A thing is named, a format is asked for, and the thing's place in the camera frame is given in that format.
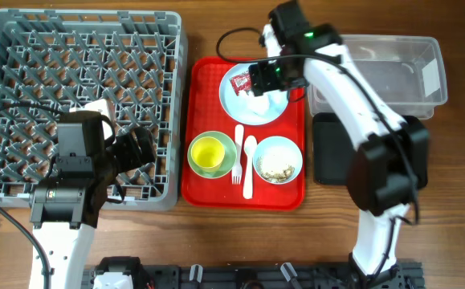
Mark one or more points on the yellow plastic cup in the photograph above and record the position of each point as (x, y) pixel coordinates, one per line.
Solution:
(208, 153)

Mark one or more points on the white plastic fork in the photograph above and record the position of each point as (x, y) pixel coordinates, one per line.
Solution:
(237, 170)

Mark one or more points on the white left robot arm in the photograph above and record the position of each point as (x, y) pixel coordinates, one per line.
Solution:
(65, 207)

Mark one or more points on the clear plastic bin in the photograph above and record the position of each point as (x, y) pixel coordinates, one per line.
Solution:
(407, 72)

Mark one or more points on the black tray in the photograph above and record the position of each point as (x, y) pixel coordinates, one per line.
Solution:
(333, 151)

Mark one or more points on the grey dishwasher rack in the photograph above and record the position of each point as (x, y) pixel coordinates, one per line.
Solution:
(134, 61)

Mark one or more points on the green bowl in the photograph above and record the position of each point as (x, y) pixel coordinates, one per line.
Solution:
(228, 161)

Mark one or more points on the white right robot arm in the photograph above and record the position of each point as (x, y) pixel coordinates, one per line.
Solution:
(389, 164)

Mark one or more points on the light blue bowl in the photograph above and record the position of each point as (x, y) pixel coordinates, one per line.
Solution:
(283, 148)

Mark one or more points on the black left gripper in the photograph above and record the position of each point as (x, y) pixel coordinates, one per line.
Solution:
(133, 159)

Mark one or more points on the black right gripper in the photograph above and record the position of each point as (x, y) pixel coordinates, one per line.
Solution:
(262, 80)

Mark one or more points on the large light blue plate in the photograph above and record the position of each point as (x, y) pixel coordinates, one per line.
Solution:
(235, 106)

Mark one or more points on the rice and peanut shells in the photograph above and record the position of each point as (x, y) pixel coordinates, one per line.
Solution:
(273, 169)

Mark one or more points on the red sauce packet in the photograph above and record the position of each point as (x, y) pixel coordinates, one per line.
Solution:
(241, 82)

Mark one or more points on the red plastic tray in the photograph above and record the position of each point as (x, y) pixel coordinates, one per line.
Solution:
(205, 114)

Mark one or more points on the white napkin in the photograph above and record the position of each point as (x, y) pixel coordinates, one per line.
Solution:
(260, 105)

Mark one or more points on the white plastic spoon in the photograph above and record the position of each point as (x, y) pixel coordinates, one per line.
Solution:
(250, 146)

